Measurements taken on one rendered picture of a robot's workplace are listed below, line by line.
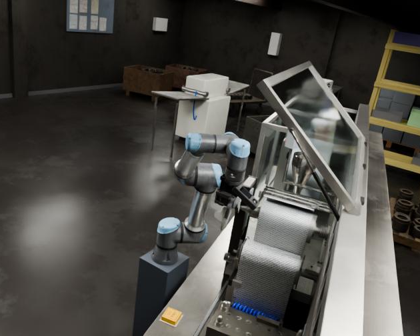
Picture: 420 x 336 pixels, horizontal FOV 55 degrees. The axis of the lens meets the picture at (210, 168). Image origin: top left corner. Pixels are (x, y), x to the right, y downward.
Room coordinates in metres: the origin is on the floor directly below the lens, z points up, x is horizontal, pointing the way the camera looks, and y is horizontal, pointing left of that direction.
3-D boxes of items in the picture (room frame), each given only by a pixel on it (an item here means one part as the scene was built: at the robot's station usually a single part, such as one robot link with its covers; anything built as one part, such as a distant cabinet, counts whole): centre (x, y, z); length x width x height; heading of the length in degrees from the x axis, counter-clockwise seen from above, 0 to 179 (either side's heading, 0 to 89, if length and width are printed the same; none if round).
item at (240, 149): (1.43, -0.10, 1.72); 0.09 x 0.08 x 0.11; 16
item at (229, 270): (1.56, -0.18, 1.05); 0.06 x 0.05 x 0.31; 72
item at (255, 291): (1.42, -0.30, 1.11); 0.23 x 0.01 x 0.18; 72
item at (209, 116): (7.01, 0.27, 0.58); 2.52 x 0.61 x 1.15; 153
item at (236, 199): (1.44, -0.09, 1.57); 0.09 x 0.08 x 0.12; 68
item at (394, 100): (8.91, -3.99, 0.62); 1.25 x 0.84 x 1.24; 60
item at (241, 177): (1.43, -0.10, 1.65); 0.08 x 0.08 x 0.05
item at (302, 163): (2.16, -0.53, 1.50); 0.14 x 0.14 x 0.06
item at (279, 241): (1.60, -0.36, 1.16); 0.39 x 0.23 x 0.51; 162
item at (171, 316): (1.43, 0.07, 0.91); 0.07 x 0.07 x 0.02; 72
